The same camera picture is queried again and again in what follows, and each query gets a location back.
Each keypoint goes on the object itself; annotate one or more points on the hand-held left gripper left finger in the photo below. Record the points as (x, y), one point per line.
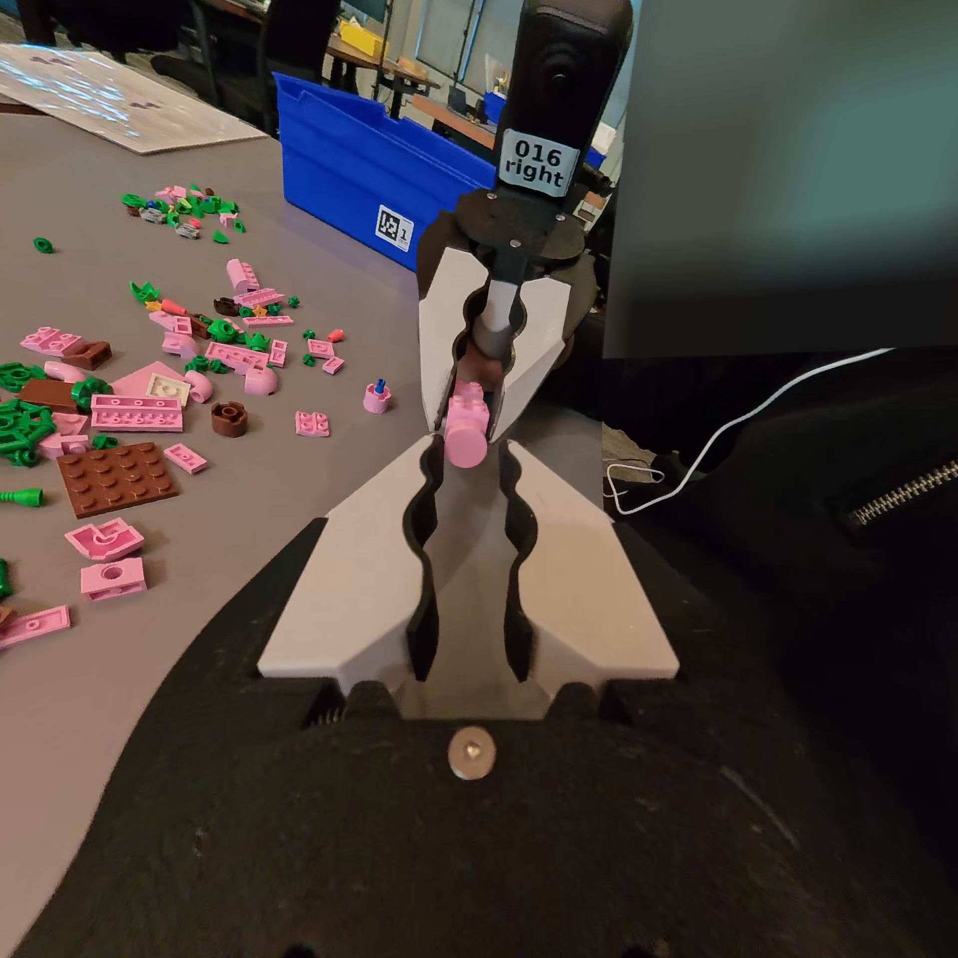
(344, 599)

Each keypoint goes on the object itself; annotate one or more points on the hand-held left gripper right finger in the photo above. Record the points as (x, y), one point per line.
(599, 606)

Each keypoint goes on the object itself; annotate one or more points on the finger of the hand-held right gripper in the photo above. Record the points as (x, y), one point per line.
(540, 329)
(441, 322)

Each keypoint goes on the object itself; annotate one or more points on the blue plastic bin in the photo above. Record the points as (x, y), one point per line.
(352, 165)

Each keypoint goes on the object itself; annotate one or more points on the person's black jacket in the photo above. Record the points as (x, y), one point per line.
(786, 599)

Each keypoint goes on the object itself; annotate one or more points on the yellow plastic bin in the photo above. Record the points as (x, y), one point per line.
(363, 37)

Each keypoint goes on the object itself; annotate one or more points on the pile of pink toy bricks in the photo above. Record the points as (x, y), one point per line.
(135, 411)

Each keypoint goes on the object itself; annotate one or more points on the white printed sheet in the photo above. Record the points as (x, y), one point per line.
(112, 97)

